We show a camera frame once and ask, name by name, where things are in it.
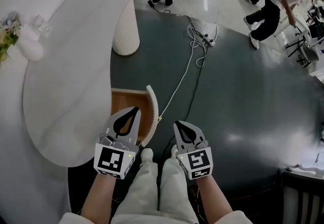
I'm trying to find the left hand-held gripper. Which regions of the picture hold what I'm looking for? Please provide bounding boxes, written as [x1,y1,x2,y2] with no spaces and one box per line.
[93,106,142,180]

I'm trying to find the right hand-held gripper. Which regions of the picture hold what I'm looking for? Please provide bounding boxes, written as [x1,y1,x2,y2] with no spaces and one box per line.
[173,120,214,181]

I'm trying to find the large wooden drawer white front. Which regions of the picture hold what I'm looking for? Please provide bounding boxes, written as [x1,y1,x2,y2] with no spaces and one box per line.
[110,84,159,148]

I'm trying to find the white curved table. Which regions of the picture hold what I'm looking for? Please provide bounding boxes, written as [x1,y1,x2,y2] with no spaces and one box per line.
[22,0,143,168]

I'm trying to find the person's right forearm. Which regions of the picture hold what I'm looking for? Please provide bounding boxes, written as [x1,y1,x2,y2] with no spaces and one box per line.
[196,176,233,218]

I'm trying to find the person's left forearm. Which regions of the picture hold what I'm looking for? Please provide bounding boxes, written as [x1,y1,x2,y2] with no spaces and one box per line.
[80,173,117,221]

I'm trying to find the person's left white shoe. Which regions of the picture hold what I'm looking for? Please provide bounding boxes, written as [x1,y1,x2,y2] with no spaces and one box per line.
[140,148,154,163]

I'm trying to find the person's light trousers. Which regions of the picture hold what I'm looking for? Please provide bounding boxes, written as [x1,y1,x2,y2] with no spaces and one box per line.
[110,153,201,224]

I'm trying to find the person's white printed shirt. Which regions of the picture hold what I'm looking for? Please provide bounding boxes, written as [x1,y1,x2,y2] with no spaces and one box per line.
[58,209,257,224]

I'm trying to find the white plastic object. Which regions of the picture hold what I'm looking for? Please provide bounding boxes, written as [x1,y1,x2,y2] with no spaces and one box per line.
[285,163,324,177]

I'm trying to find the tall white vase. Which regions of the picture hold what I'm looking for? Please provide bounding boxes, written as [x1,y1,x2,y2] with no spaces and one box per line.
[7,22,45,62]

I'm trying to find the dark slatted chair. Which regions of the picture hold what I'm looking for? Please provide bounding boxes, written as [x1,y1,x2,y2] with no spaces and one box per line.
[280,170,324,224]

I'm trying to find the clear glass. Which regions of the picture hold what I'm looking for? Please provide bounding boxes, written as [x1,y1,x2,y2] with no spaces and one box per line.
[30,14,53,38]

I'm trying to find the grey chair with black legs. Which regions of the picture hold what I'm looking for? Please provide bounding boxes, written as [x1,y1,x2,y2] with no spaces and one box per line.
[285,14,320,68]

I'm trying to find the white power strip with cables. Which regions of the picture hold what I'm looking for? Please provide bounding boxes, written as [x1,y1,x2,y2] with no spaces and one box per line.
[158,21,219,120]

